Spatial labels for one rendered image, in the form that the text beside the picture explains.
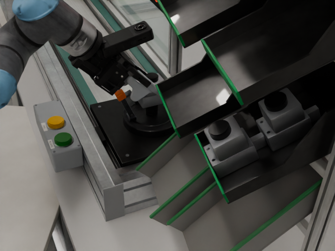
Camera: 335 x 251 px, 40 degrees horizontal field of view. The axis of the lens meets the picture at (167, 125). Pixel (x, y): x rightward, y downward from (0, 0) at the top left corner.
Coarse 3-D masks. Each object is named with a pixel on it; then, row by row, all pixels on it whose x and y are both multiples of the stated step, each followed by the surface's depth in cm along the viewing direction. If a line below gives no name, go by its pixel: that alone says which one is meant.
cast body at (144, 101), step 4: (148, 76) 105; (152, 76) 105; (156, 76) 105; (160, 76) 107; (152, 80) 105; (156, 80) 105; (160, 80) 106; (148, 96) 106; (152, 96) 106; (156, 96) 107; (140, 100) 107; (144, 100) 106; (148, 100) 106; (152, 100) 107; (156, 100) 107; (160, 100) 108; (140, 104) 108; (144, 104) 107; (148, 104) 107; (152, 104) 108; (156, 104) 108; (160, 104) 109
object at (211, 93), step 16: (208, 64) 81; (176, 80) 82; (192, 80) 82; (208, 80) 80; (160, 96) 79; (176, 96) 80; (192, 96) 79; (208, 96) 77; (224, 96) 75; (176, 112) 78; (192, 112) 76; (208, 112) 71; (224, 112) 72; (176, 128) 72; (192, 128) 73
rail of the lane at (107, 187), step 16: (48, 48) 142; (48, 64) 135; (48, 80) 134; (64, 80) 128; (64, 96) 122; (80, 112) 117; (80, 128) 111; (96, 128) 110; (96, 144) 107; (96, 160) 103; (96, 176) 99; (112, 176) 99; (96, 192) 104; (112, 192) 97; (112, 208) 100
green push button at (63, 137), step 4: (64, 132) 108; (56, 136) 107; (60, 136) 107; (64, 136) 107; (68, 136) 107; (56, 140) 106; (60, 140) 106; (64, 140) 106; (68, 140) 106; (56, 144) 106; (60, 144) 106; (64, 144) 106
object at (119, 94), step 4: (116, 92) 104; (120, 92) 104; (128, 92) 105; (116, 96) 104; (120, 96) 104; (124, 96) 104; (128, 96) 105; (120, 100) 104; (124, 100) 105; (124, 104) 106; (128, 104) 107; (128, 108) 107; (128, 112) 108; (132, 112) 108; (132, 116) 109
